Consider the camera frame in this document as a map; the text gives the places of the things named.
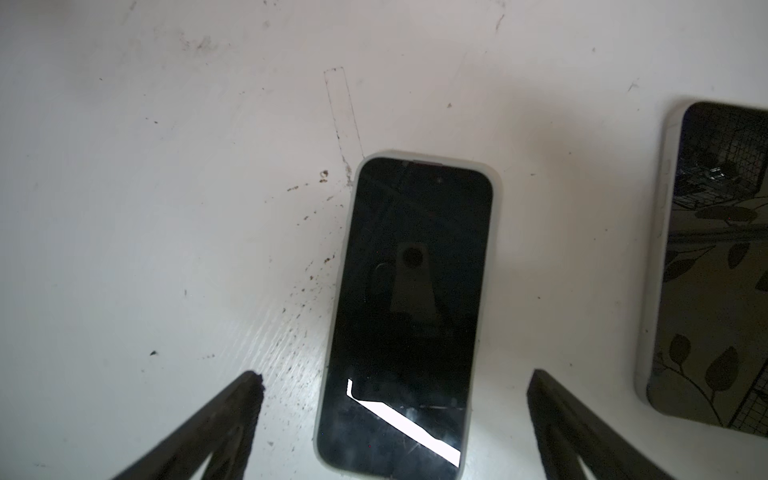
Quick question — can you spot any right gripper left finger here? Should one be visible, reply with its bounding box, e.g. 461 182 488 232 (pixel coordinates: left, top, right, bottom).
116 371 264 479

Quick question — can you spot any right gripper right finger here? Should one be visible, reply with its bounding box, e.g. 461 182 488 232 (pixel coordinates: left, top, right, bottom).
526 369 670 479

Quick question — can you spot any black phone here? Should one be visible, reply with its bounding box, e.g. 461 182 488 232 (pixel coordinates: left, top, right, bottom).
314 152 499 479
634 101 767 437

